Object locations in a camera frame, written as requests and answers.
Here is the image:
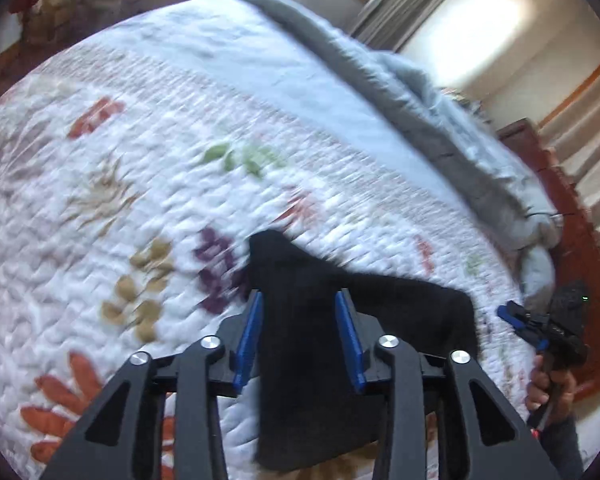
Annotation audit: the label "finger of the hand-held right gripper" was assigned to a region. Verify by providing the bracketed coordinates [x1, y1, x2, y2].
[517, 324, 552, 353]
[496, 301, 548, 328]

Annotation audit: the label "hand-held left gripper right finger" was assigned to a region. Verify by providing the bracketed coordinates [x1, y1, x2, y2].
[334, 290, 561, 480]

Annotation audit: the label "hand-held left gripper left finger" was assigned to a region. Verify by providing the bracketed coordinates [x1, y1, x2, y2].
[40, 290, 266, 480]

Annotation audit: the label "black pants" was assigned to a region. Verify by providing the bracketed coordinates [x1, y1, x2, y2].
[249, 230, 479, 473]

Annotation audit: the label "person's right forearm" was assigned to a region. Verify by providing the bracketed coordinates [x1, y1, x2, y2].
[532, 412, 589, 480]

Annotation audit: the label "person's right hand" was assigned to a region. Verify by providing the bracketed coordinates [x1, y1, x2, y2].
[525, 357, 579, 422]

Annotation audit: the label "red-brown wooden headboard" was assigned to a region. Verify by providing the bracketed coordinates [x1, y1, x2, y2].
[497, 119, 600, 403]

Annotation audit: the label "grey fleece blanket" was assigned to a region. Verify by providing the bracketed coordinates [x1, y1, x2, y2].
[230, 0, 563, 306]

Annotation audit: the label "floral quilted bedspread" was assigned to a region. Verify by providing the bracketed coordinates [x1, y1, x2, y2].
[0, 40, 528, 480]

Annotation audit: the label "light blue bed sheet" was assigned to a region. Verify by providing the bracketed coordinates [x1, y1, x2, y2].
[70, 0, 461, 211]

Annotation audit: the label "grey curtain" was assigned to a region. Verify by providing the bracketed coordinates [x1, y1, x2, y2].
[350, 0, 463, 53]

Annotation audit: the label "blurry brown object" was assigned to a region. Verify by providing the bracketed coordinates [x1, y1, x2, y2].
[10, 0, 88, 48]

